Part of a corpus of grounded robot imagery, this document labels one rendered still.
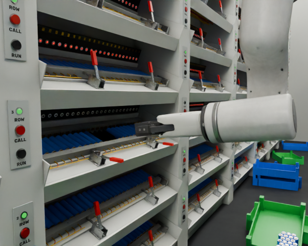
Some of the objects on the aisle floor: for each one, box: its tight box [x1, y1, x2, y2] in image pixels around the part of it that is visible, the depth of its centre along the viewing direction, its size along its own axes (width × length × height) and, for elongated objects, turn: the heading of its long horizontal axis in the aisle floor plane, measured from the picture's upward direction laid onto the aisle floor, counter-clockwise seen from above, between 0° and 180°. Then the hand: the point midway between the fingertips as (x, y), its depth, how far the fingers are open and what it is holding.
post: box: [135, 0, 190, 246], centre depth 114 cm, size 20×9×169 cm
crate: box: [246, 195, 306, 246], centre depth 125 cm, size 30×20×8 cm
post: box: [199, 0, 239, 205], centre depth 173 cm, size 20×9×169 cm
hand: (147, 128), depth 67 cm, fingers open, 3 cm apart
